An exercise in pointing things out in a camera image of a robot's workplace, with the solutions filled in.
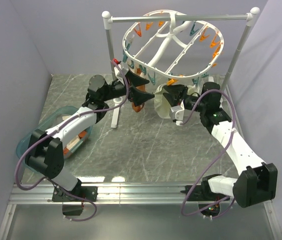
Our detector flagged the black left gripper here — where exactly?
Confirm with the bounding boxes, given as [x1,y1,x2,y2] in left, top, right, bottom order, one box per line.
[101,70,155,107]

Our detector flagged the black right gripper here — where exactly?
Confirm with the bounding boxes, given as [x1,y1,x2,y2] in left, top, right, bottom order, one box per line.
[163,84,208,113]

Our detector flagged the pale yellow underwear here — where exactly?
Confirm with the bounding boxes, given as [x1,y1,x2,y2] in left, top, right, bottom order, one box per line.
[154,83,202,119]

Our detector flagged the teal clothes peg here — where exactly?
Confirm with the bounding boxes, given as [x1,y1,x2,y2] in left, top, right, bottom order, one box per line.
[192,77,201,87]

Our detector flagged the white oval clip hanger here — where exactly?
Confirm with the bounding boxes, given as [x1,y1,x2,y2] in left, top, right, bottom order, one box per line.
[121,9,225,86]

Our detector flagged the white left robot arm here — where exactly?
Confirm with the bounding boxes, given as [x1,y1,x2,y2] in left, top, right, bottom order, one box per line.
[24,70,154,201]

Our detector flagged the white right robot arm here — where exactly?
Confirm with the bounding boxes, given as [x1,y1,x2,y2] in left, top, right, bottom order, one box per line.
[163,82,278,208]

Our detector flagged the orange hanging underwear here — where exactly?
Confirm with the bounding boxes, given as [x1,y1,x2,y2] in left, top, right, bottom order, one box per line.
[126,68,146,113]

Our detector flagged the orange clothes peg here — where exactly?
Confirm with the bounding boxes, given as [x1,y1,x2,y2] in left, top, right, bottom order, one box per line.
[166,78,178,86]

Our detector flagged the orange cloth in basket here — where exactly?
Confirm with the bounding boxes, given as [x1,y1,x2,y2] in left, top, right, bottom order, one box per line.
[63,130,87,156]

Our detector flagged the white drying rack stand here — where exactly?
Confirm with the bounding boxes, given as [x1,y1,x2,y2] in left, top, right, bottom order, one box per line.
[101,6,261,129]

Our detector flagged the cream cloth in basket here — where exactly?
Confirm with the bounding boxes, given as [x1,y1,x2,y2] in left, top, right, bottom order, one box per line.
[57,114,71,123]

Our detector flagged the teal plastic basket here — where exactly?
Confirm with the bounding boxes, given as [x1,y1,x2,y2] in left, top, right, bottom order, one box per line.
[15,105,93,174]

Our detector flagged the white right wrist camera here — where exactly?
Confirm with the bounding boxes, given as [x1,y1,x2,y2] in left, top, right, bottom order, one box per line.
[169,105,185,126]

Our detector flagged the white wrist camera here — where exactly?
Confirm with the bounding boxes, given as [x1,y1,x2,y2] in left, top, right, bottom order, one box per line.
[112,58,129,82]
[169,105,185,126]

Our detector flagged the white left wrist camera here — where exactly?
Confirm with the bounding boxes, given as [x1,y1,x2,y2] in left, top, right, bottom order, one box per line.
[112,58,129,82]

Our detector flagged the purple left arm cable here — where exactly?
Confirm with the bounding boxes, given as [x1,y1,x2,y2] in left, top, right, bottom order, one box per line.
[14,60,130,222]

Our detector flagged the aluminium mounting rail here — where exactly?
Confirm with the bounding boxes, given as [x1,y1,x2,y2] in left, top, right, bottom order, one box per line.
[0,182,282,240]

